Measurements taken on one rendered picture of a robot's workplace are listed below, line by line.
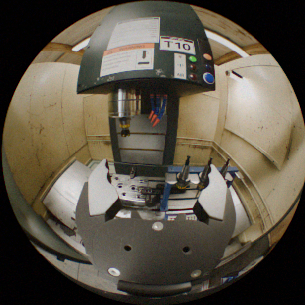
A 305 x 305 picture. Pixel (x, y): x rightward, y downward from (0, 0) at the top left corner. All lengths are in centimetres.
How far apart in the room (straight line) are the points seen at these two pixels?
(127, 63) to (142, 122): 70
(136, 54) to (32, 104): 111
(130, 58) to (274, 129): 93
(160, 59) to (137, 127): 75
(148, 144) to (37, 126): 126
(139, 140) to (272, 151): 120
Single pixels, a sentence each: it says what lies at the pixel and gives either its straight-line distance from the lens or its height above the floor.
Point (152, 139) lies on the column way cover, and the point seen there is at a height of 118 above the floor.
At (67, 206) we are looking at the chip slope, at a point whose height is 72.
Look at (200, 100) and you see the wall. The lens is 141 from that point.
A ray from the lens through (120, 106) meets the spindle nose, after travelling 42.
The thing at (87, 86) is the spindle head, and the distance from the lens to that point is 36.
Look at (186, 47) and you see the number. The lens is 34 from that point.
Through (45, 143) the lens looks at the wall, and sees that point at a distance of 128.
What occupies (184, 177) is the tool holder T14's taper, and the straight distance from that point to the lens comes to 44.
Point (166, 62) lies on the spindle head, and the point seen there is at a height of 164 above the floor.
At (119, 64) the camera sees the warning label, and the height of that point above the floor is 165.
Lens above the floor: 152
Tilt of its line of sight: 28 degrees down
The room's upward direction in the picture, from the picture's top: 2 degrees clockwise
